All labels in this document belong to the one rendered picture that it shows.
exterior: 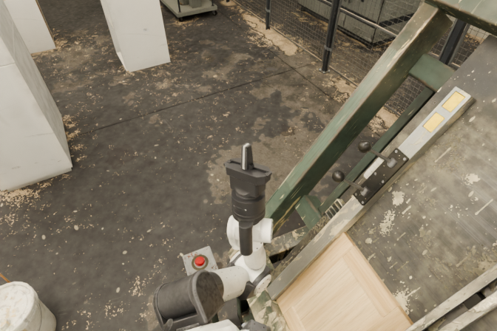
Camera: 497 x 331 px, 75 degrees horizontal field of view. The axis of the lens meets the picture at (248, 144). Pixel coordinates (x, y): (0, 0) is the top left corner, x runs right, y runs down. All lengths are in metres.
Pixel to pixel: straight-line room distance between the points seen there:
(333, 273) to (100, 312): 1.68
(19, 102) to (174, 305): 2.22
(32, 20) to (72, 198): 2.99
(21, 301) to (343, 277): 1.74
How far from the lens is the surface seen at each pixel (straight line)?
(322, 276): 1.21
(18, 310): 2.27
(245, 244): 0.86
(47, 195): 3.22
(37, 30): 5.46
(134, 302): 2.43
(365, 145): 0.96
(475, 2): 1.04
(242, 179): 0.79
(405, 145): 1.04
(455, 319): 0.97
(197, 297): 0.86
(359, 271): 1.12
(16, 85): 2.79
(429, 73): 1.16
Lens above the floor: 2.17
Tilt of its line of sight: 43 degrees down
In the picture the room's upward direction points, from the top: straight up
